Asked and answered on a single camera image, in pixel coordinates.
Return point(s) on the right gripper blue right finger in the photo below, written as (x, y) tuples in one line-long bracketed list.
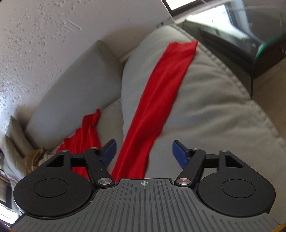
[(191, 162)]

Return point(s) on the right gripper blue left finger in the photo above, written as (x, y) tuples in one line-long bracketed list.
[(97, 160)]

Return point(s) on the red long-sleeve shirt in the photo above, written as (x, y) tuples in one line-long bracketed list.
[(153, 110)]

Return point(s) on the grey-green sofa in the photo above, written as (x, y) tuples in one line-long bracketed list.
[(242, 186)]

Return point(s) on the brown crumpled garment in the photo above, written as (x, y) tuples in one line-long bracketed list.
[(32, 159)]

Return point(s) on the front sage throw pillow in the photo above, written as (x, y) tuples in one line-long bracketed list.
[(13, 158)]

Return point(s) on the sage throw pillow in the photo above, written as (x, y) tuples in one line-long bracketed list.
[(13, 158), (17, 135)]

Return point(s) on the rear sage throw pillow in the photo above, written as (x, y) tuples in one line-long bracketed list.
[(17, 135)]

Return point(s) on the dark glass side table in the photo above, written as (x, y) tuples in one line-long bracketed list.
[(248, 36)]

